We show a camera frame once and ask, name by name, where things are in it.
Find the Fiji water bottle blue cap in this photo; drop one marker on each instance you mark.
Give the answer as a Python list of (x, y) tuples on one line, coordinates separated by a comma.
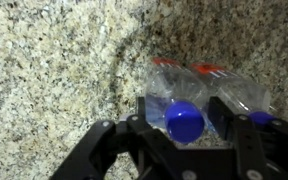
[(240, 90), (184, 121)]

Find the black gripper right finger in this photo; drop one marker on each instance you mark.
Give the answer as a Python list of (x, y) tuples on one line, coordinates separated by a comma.
[(270, 153)]

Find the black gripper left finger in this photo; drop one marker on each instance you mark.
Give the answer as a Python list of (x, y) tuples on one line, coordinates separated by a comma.
[(97, 150)]

